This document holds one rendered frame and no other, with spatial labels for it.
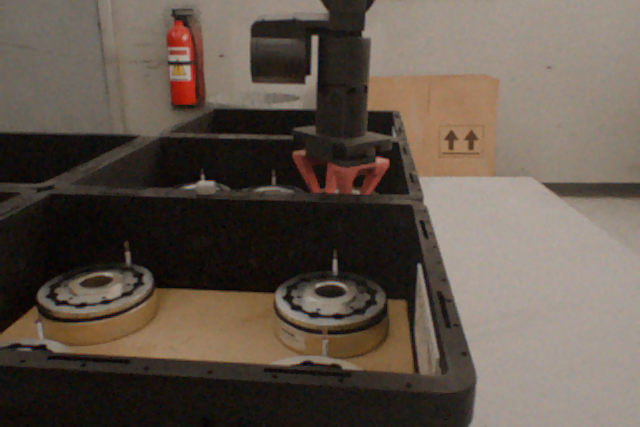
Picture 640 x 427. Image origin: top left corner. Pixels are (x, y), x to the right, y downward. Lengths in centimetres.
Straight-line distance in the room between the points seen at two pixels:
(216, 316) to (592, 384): 44
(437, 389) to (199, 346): 27
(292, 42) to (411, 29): 296
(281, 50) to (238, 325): 28
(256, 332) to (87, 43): 334
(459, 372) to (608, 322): 60
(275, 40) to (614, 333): 59
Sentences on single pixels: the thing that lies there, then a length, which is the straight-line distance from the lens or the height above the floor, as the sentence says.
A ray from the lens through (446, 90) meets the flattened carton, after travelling 343.
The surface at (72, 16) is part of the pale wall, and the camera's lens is 378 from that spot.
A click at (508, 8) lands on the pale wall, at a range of 366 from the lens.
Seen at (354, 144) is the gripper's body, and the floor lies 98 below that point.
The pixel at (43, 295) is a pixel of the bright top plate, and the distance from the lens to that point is 56.
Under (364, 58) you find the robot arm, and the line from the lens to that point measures 58.
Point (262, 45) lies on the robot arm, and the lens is 58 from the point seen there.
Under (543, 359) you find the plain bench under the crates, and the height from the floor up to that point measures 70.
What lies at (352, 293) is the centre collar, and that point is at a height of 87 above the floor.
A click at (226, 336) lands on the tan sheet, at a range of 51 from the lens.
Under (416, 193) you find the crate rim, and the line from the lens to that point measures 57.
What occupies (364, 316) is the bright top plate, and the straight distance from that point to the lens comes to 47.
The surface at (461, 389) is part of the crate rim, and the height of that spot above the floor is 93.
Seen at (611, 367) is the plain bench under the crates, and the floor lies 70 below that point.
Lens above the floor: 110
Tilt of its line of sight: 17 degrees down
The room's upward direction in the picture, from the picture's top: straight up
